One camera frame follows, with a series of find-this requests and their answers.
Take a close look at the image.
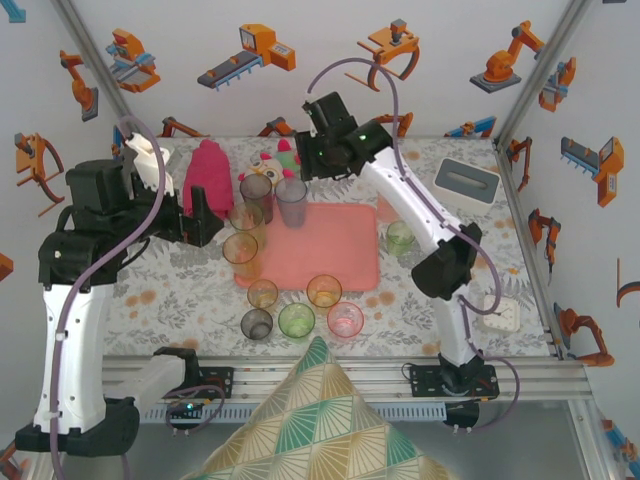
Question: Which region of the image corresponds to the grey slotted cable duct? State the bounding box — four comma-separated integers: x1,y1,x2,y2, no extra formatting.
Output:
139,403,447,422

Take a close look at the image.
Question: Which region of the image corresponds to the tall amber glass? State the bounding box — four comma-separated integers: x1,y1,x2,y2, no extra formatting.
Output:
221,231,263,280

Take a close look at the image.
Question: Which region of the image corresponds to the white owl plush toy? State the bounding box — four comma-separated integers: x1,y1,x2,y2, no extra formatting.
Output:
236,152,289,186

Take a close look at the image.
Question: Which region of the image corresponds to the folded magenta towel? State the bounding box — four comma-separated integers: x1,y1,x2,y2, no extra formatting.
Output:
181,138,236,221

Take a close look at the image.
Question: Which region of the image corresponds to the white grey tissue box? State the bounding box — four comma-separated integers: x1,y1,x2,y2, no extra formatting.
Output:
432,157,502,214

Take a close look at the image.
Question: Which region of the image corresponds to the aluminium side rail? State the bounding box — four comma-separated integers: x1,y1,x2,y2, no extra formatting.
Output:
492,138,566,360

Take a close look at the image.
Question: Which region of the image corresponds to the tall blue-grey glass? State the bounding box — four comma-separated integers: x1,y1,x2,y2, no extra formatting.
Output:
274,178,309,230

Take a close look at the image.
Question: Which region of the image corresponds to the green and pink plush toy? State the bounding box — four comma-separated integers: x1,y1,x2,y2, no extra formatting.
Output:
273,138,304,179

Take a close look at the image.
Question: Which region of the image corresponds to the white square clock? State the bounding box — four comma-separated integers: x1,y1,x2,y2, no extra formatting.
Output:
480,293,524,335

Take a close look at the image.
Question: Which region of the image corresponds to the small pink glass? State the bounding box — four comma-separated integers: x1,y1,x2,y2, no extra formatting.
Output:
326,301,365,341

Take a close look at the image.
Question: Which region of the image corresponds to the black adapter box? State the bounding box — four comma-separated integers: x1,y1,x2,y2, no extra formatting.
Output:
442,399,481,431

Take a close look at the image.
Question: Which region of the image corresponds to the small dark grey glass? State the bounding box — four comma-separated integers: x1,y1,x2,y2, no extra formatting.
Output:
240,308,275,342

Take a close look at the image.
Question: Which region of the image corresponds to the tall green glass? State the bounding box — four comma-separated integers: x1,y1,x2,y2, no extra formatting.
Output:
228,201,269,251

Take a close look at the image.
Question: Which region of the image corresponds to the teal beige patterned pillow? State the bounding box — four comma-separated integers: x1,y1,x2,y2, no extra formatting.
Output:
179,335,454,480

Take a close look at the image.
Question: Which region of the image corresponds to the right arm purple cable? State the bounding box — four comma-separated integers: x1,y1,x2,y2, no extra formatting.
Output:
305,57,524,434

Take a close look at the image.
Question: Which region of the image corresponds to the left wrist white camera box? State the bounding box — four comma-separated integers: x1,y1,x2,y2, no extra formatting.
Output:
121,130,180,197

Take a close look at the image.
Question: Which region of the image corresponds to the tall dark grey glass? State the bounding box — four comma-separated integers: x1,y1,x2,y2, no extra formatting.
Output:
238,173,275,225

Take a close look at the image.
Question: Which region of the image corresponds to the small green glass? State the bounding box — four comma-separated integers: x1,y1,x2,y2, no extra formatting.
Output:
385,220,417,257
277,302,317,343

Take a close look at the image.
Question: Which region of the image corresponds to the pink plastic tray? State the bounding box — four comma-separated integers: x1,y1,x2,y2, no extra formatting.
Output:
233,201,381,291

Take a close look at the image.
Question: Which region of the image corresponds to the circuit board with green light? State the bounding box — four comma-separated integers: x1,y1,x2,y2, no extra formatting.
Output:
166,399,206,426

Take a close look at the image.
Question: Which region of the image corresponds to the small amber glass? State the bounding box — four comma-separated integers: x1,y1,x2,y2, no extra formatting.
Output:
305,273,344,309
246,278,280,310

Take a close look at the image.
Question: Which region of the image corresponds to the aluminium table edge rail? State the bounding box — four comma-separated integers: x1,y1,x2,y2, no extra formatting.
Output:
99,355,594,401

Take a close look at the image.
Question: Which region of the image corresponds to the aluminium frame post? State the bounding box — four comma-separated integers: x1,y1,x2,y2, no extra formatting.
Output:
492,0,597,149
49,0,151,149

